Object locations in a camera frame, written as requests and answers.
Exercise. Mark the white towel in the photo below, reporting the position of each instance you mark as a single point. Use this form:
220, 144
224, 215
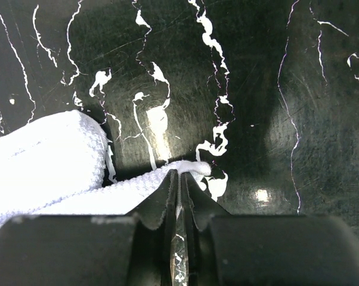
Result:
55, 166

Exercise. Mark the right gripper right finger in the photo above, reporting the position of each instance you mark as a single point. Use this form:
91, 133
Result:
198, 210

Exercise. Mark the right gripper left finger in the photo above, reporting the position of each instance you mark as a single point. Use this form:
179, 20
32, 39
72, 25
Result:
150, 261

